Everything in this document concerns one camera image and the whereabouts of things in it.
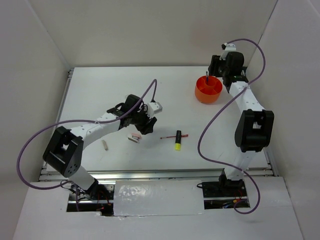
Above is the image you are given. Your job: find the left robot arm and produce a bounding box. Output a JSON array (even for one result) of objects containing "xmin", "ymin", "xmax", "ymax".
[{"xmin": 42, "ymin": 94, "xmax": 163, "ymax": 200}]

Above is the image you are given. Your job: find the purple cable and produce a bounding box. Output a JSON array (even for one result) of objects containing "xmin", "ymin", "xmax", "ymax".
[
  {"xmin": 16, "ymin": 78, "xmax": 158, "ymax": 213},
  {"xmin": 197, "ymin": 38, "xmax": 266, "ymax": 215}
]

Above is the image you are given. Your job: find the orange round organizer container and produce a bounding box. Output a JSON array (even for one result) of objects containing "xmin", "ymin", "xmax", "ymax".
[{"xmin": 194, "ymin": 76, "xmax": 223, "ymax": 104}]

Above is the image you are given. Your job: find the aluminium table frame rail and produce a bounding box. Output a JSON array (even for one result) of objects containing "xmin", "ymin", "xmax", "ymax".
[{"xmin": 37, "ymin": 66, "xmax": 279, "ymax": 182}]

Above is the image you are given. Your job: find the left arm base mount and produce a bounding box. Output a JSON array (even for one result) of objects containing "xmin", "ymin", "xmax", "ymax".
[{"xmin": 62, "ymin": 183, "xmax": 116, "ymax": 217}]

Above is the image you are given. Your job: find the white foam cover panel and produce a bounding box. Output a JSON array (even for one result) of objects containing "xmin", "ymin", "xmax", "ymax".
[{"xmin": 113, "ymin": 180, "xmax": 204, "ymax": 217}]

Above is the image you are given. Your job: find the black yellow highlighter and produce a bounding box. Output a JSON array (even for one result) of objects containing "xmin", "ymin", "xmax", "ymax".
[{"xmin": 174, "ymin": 130, "xmax": 182, "ymax": 151}]

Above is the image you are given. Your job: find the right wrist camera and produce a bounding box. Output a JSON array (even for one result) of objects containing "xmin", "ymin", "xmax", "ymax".
[{"xmin": 219, "ymin": 43, "xmax": 237, "ymax": 60}]

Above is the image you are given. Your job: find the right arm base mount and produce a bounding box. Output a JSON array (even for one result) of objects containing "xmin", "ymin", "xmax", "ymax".
[{"xmin": 196, "ymin": 174, "xmax": 250, "ymax": 210}]

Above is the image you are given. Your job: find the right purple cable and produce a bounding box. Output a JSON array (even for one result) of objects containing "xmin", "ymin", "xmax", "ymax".
[{"xmin": 197, "ymin": 38, "xmax": 266, "ymax": 215}]

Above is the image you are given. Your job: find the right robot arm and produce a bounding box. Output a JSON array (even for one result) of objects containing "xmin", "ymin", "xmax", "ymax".
[{"xmin": 208, "ymin": 51, "xmax": 275, "ymax": 196}]

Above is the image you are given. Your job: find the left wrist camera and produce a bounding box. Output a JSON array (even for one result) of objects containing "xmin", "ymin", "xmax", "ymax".
[{"xmin": 146, "ymin": 102, "xmax": 163, "ymax": 118}]

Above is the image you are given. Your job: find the pink white mini stapler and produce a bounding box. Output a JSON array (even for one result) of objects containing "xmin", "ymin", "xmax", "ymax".
[{"xmin": 127, "ymin": 133, "xmax": 142, "ymax": 144}]

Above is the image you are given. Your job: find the red pen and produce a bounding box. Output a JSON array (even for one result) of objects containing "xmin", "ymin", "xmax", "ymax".
[{"xmin": 160, "ymin": 134, "xmax": 189, "ymax": 140}]

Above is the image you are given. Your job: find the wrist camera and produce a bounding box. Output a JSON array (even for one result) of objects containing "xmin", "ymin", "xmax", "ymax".
[
  {"xmin": 146, "ymin": 102, "xmax": 163, "ymax": 118},
  {"xmin": 219, "ymin": 43, "xmax": 237, "ymax": 60}
]

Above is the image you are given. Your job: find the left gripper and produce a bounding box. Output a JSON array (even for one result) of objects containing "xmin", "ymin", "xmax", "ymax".
[{"xmin": 130, "ymin": 105, "xmax": 157, "ymax": 136}]

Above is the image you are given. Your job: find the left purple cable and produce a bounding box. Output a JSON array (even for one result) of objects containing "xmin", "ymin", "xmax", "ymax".
[{"xmin": 16, "ymin": 78, "xmax": 158, "ymax": 213}]

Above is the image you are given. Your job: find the beige small eraser stick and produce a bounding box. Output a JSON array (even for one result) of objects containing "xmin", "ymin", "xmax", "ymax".
[{"xmin": 101, "ymin": 139, "xmax": 109, "ymax": 151}]

